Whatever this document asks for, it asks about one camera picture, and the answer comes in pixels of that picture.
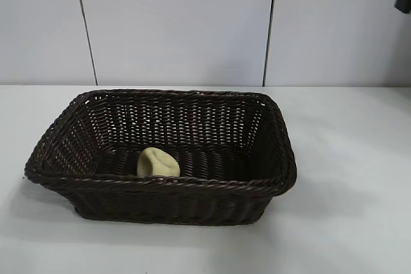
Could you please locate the dark brown woven basket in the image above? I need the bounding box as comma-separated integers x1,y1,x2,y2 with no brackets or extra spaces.
24,89,298,226

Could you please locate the pale yellow egg yolk pastry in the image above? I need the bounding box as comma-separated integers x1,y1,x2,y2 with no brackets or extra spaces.
137,147,180,178

